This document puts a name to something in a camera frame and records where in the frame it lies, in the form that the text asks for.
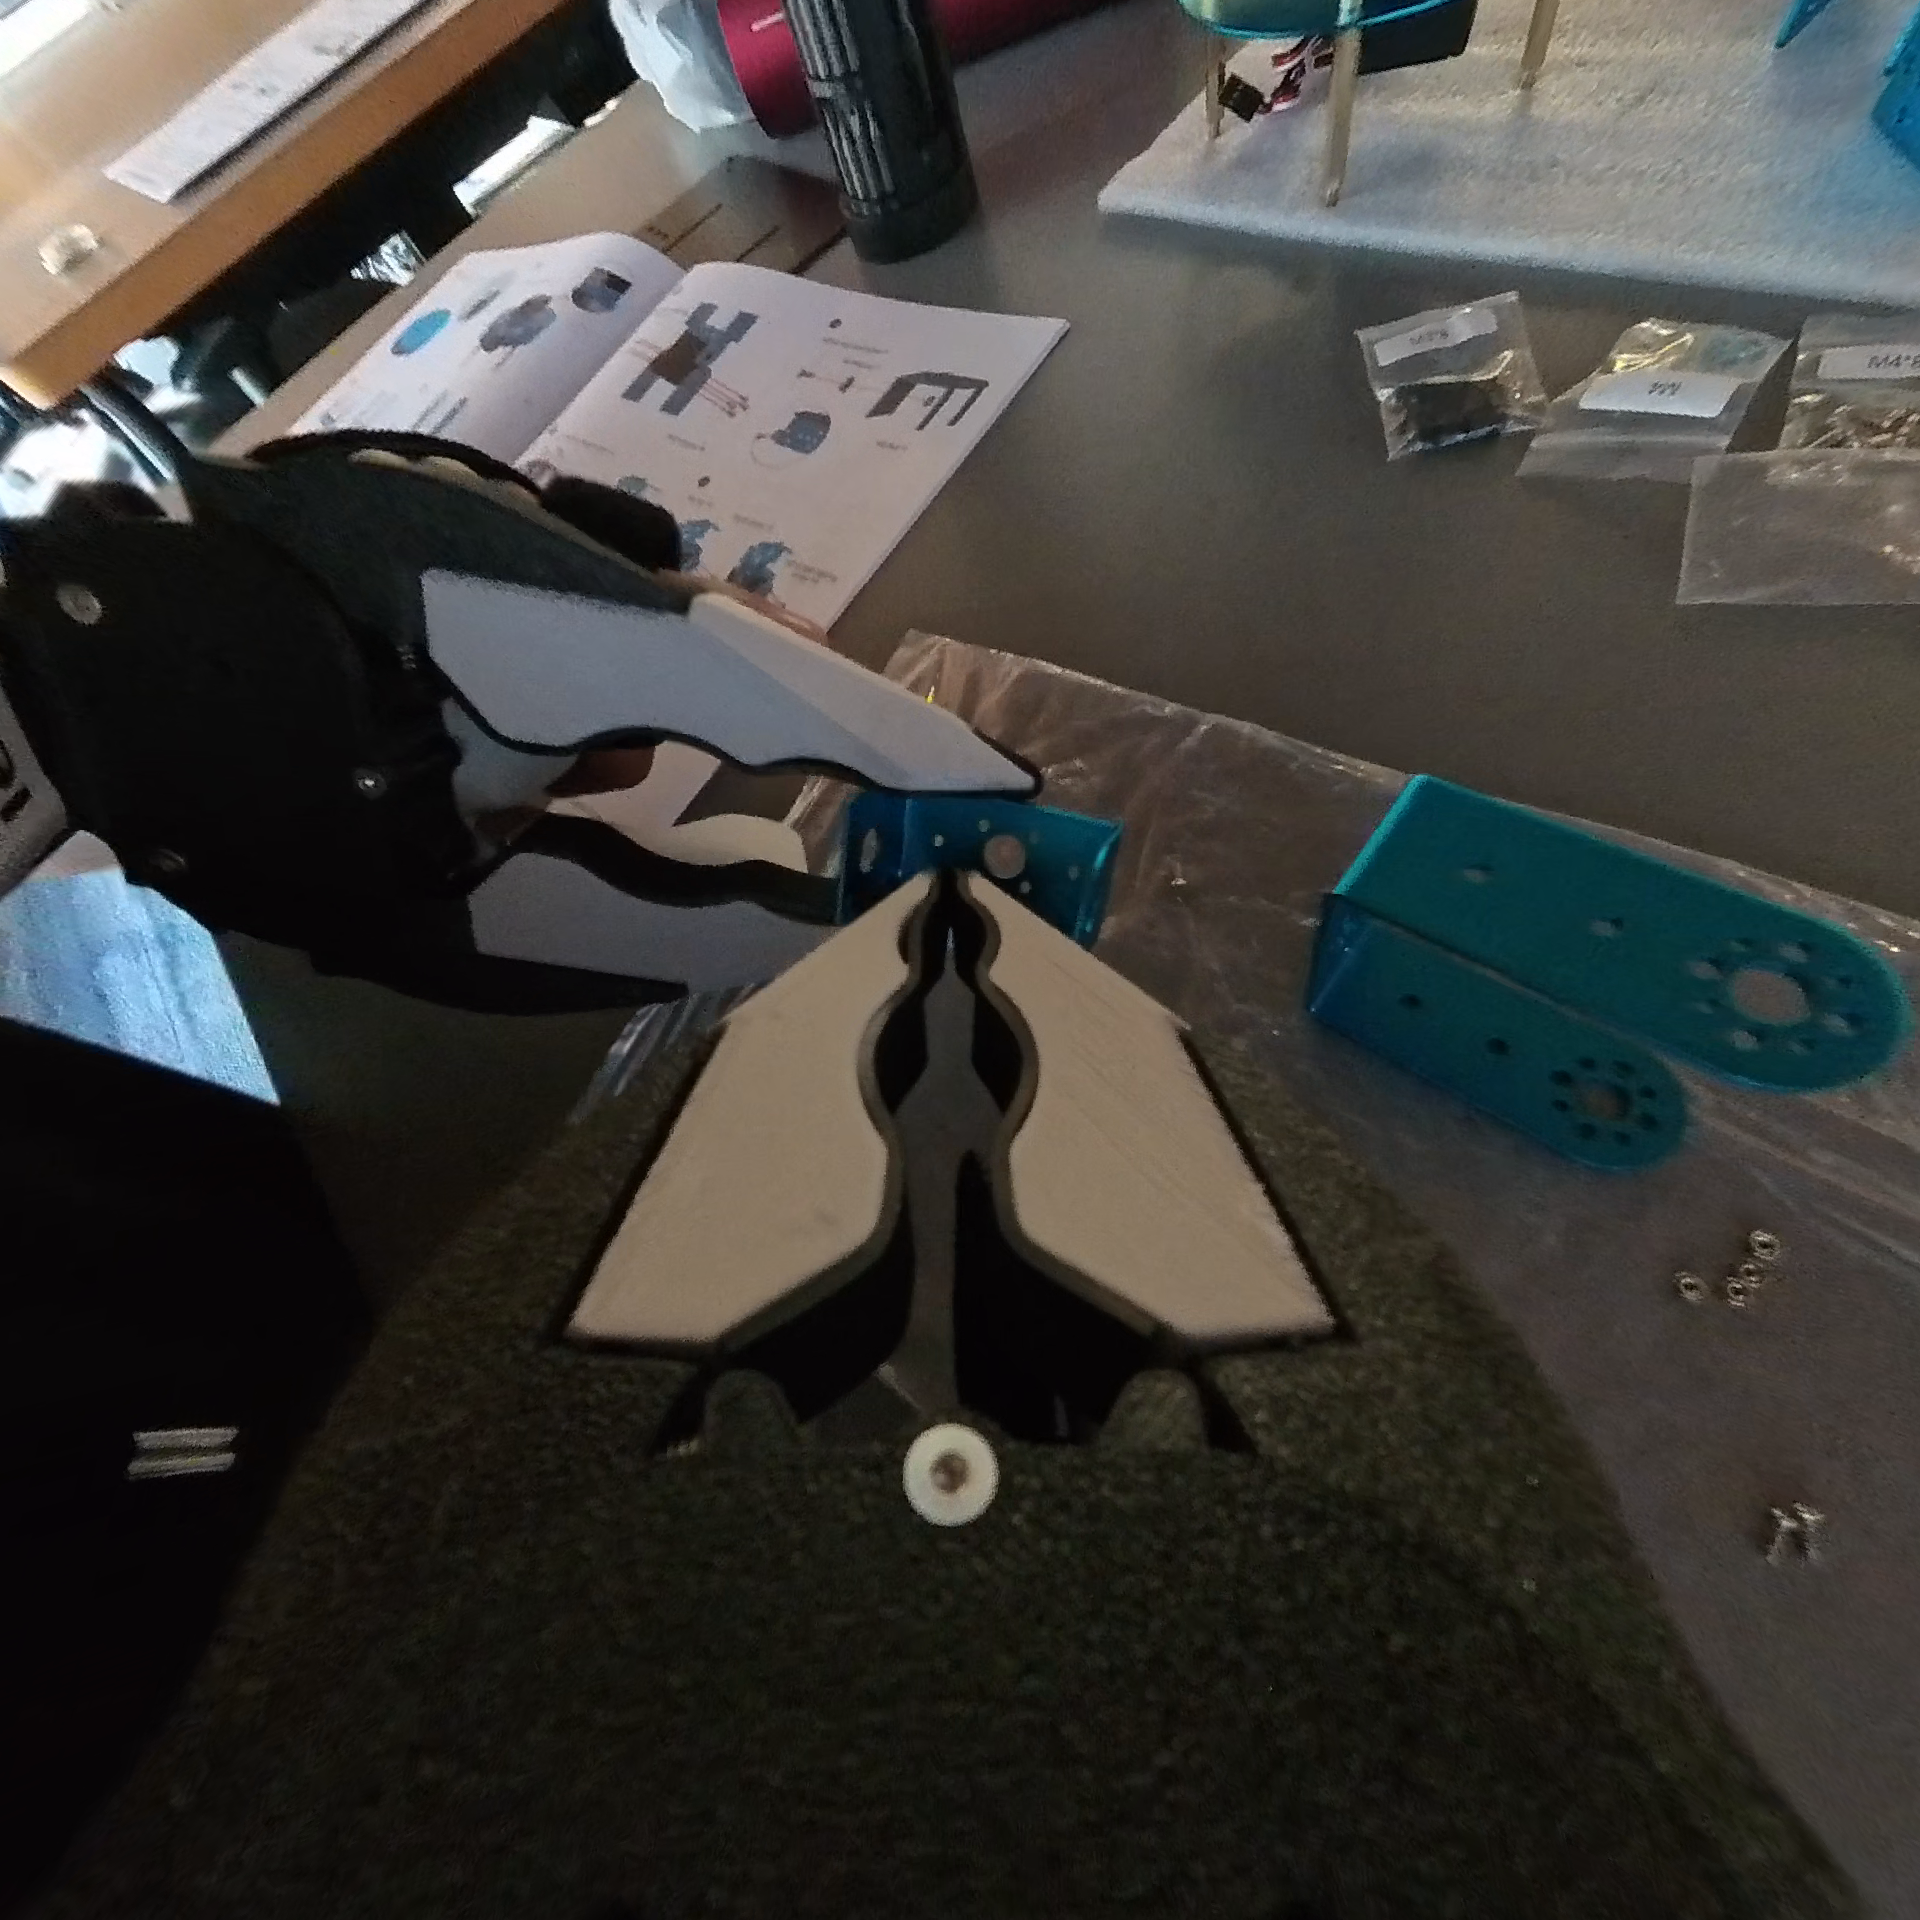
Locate blue perforated bracket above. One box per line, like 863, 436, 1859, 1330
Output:
1867, 36, 1920, 197

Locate white instruction manual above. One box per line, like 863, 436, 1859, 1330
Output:
286, 233, 1070, 633

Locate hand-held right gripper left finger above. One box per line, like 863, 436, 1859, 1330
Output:
557, 870, 946, 1351

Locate small blue U bracket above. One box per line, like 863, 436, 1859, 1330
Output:
831, 793, 1128, 950

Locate black servo plug with wires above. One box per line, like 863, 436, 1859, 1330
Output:
1217, 47, 1337, 130

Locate white paper sheet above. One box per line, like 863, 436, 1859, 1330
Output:
106, 0, 397, 205

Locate white foam sheet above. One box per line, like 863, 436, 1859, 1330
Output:
1099, 0, 1920, 308

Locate clear plastic bag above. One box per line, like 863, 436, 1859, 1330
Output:
602, 630, 1920, 1920

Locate pile of small screw bags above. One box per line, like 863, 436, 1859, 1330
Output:
1353, 290, 1920, 610

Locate black perforated cylinder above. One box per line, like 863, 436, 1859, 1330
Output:
787, 0, 982, 265

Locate person's black clothing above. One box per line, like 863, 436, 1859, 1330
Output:
0, 1019, 378, 1920

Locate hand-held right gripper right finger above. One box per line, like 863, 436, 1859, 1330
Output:
953, 870, 1344, 1345

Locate small silver nuts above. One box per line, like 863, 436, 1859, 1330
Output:
1671, 1229, 1780, 1309

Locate large blue U bracket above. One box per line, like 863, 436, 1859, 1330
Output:
1303, 776, 1913, 1174

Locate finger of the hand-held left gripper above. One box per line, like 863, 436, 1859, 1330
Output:
467, 843, 850, 999
419, 577, 1040, 802

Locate red cylinder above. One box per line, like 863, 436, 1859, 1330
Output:
711, 0, 820, 138

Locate dark grey desk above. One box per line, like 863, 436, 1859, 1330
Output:
195, 29, 1920, 1920

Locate wooden table with dark frame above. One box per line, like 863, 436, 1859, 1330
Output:
0, 0, 602, 398

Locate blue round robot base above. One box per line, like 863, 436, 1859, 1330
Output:
1176, 0, 1479, 77

